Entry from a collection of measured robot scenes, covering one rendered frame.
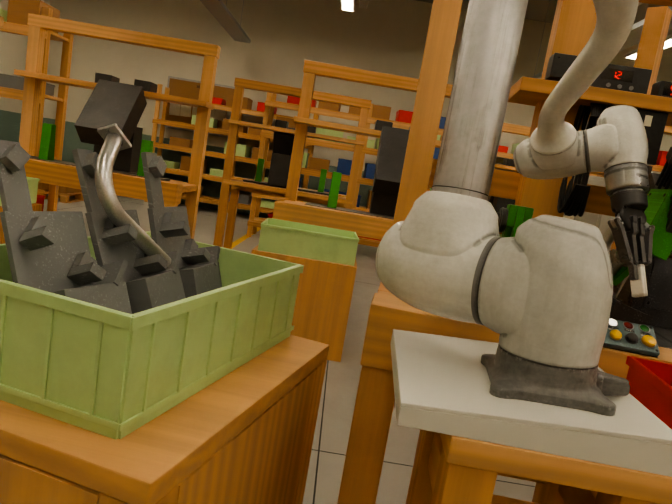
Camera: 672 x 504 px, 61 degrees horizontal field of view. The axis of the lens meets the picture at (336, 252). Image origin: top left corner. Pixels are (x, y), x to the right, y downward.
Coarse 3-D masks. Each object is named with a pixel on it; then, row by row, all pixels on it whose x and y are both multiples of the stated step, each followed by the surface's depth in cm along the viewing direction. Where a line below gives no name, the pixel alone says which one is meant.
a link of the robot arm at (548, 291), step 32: (544, 224) 87; (576, 224) 86; (512, 256) 88; (544, 256) 85; (576, 256) 83; (608, 256) 87; (480, 288) 91; (512, 288) 87; (544, 288) 84; (576, 288) 83; (608, 288) 85; (480, 320) 94; (512, 320) 88; (544, 320) 85; (576, 320) 84; (608, 320) 87; (512, 352) 89; (544, 352) 85; (576, 352) 85
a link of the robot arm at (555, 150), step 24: (600, 0) 101; (624, 0) 100; (600, 24) 107; (624, 24) 104; (600, 48) 110; (576, 72) 116; (600, 72) 115; (552, 96) 124; (576, 96) 120; (552, 120) 127; (528, 144) 138; (552, 144) 132; (576, 144) 132; (528, 168) 138; (552, 168) 136; (576, 168) 135
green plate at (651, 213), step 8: (656, 192) 147; (664, 192) 142; (648, 200) 150; (656, 200) 145; (664, 200) 141; (648, 208) 147; (656, 208) 143; (664, 208) 141; (648, 216) 145; (656, 216) 141; (664, 216) 142; (656, 224) 143; (664, 224) 143; (656, 232) 143; (664, 232) 143; (656, 240) 143; (664, 240) 143; (656, 248) 144; (664, 248) 143; (656, 256) 144; (664, 256) 143
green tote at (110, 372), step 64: (0, 256) 100; (256, 256) 133; (0, 320) 79; (64, 320) 76; (128, 320) 72; (192, 320) 87; (256, 320) 110; (0, 384) 80; (64, 384) 77; (128, 384) 75; (192, 384) 91
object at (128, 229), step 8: (112, 224) 106; (128, 224) 104; (104, 232) 105; (112, 232) 104; (120, 232) 104; (128, 232) 103; (136, 232) 106; (104, 240) 105; (112, 240) 105; (120, 240) 105; (128, 240) 105; (136, 256) 114; (144, 256) 113; (152, 256) 112; (160, 256) 112; (136, 264) 112; (144, 264) 112; (152, 264) 112; (160, 264) 112; (144, 272) 114; (152, 272) 114
